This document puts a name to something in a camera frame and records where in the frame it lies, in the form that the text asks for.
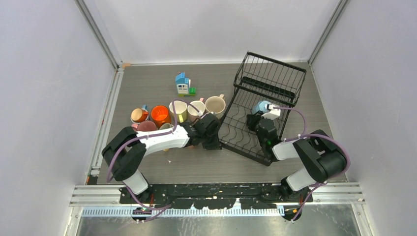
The pink faceted mug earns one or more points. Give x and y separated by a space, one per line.
196 109

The blue floral mug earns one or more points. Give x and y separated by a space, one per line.
145 107

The toy brick house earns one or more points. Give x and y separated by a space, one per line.
183 85

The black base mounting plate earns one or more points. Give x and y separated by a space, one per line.
215 195

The black wire dish rack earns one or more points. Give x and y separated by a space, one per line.
265 90

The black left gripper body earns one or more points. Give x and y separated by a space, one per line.
210 140

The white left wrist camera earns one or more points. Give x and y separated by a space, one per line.
206 113

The pink patterned mug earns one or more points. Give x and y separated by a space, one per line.
145 126

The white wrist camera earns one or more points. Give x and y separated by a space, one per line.
271 111
206 113

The pale yellow faceted mug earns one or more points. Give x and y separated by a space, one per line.
178 110

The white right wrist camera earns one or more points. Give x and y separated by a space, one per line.
271 111

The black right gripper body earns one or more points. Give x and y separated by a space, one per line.
262 143

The light blue mug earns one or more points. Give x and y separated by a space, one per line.
262 107

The aluminium slotted rail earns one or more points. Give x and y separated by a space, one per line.
103 201

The beige mug shelf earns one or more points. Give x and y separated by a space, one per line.
166 126

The orange mug black handle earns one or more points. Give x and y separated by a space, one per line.
160 115

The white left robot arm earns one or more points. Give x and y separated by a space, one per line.
124 153

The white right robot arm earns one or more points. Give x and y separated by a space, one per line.
321 157

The tall cream dragon mug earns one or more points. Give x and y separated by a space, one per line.
216 105

